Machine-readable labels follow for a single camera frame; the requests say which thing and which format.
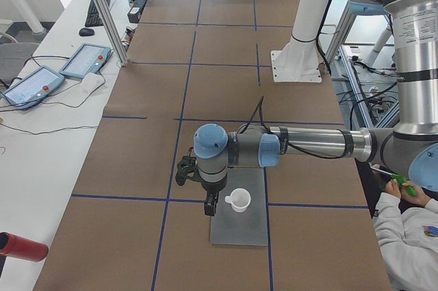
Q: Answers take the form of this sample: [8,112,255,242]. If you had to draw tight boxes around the blue teach pendant near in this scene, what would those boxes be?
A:
[1,66,65,110]

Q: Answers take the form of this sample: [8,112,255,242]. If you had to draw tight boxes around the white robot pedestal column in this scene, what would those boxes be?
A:
[271,0,329,83]

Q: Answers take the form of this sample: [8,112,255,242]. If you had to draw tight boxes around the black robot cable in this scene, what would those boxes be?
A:
[239,95,404,160]

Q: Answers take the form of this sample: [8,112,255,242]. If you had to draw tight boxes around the black box device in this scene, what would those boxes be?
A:
[127,0,147,24]

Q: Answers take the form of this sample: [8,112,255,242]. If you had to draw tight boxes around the person's hand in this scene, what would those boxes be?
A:
[385,178,431,209]

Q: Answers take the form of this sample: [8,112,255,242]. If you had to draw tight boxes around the aluminium frame post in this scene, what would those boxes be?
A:
[93,0,128,66]

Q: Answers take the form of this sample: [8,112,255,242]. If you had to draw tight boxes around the white cup with handle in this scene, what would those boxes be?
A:
[224,188,251,213]

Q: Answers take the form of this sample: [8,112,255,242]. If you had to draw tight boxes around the blue teach pendant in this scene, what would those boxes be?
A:
[60,43,112,79]
[1,66,65,110]

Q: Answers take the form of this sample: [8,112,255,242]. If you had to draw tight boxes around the green handled tool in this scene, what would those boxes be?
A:
[371,166,417,197]

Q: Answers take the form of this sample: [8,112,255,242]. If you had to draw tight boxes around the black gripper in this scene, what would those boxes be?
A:
[201,181,227,216]

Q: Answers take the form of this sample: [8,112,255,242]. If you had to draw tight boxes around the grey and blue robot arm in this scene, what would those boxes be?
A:
[176,0,437,216]

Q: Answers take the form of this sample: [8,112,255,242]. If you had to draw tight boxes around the grey closed laptop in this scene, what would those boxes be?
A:
[209,168,268,246]

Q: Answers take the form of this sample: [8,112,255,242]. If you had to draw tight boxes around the blue teach pendant far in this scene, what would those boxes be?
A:
[60,43,112,79]

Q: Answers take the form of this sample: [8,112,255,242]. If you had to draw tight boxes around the black computer mouse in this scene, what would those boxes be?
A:
[79,27,95,37]

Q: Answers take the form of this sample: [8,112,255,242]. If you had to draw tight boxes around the person in white hoodie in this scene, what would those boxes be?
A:
[372,179,437,290]

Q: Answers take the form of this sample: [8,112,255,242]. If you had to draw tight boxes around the red cylinder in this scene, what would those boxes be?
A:
[1,232,49,262]

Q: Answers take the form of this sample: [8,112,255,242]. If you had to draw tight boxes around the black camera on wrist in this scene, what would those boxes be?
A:
[175,155,201,186]

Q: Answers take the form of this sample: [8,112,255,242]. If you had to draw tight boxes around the black keyboard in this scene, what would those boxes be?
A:
[84,0,103,27]

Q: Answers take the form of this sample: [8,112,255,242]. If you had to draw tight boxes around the white folded cloth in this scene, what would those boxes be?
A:
[80,73,104,94]

